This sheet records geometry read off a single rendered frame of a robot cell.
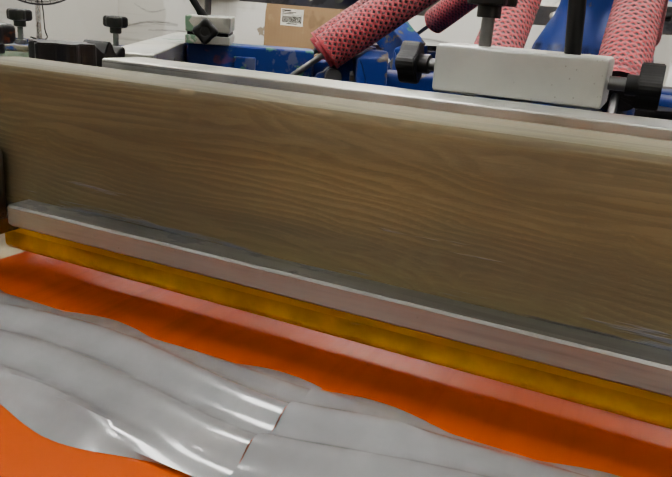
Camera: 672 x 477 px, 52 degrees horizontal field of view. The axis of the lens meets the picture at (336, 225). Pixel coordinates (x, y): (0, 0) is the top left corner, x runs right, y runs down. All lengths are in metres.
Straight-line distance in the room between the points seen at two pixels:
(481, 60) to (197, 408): 0.36
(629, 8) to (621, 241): 0.54
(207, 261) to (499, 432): 0.13
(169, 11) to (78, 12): 0.65
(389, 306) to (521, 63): 0.31
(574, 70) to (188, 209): 0.32
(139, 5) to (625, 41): 5.16
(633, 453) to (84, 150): 0.26
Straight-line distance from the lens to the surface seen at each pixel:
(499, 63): 0.53
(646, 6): 0.77
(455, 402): 0.27
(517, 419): 0.27
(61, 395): 0.26
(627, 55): 0.71
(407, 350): 0.29
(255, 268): 0.28
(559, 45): 1.03
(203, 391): 0.26
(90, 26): 5.65
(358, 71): 0.93
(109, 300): 0.35
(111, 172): 0.33
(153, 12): 5.64
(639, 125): 0.47
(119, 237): 0.31
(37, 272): 0.38
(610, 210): 0.24
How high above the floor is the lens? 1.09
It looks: 17 degrees down
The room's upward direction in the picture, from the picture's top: 4 degrees clockwise
